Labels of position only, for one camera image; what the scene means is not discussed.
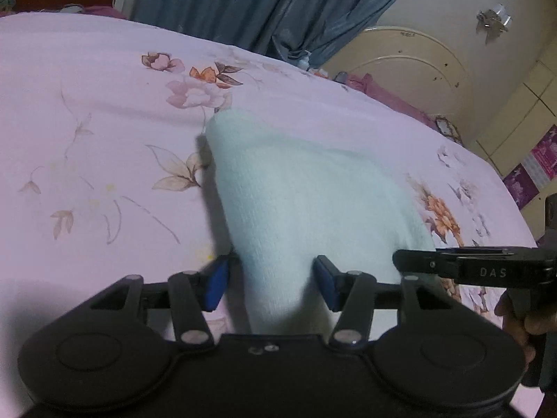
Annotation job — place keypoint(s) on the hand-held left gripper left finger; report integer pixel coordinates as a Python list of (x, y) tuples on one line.
[(217, 281)]

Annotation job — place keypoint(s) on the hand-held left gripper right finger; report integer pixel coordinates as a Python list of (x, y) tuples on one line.
[(326, 281)]

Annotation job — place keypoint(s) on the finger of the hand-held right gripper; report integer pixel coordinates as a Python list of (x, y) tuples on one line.
[(417, 262)]

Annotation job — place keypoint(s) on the light green towel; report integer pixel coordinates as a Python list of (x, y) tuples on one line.
[(296, 191)]

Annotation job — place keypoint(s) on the person's right hand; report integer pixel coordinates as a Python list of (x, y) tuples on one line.
[(515, 320)]

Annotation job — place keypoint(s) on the magenta cloth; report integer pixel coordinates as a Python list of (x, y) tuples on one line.
[(391, 98)]

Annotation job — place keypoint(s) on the cream arched bed board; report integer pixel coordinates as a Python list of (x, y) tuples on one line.
[(404, 69)]

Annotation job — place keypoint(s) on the pink floral bedsheet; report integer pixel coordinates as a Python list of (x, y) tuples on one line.
[(87, 74)]

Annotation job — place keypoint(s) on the blue-grey curtain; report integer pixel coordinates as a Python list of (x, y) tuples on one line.
[(261, 0)]

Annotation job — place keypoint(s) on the purple wall poster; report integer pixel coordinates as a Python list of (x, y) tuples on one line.
[(544, 156), (520, 185)]

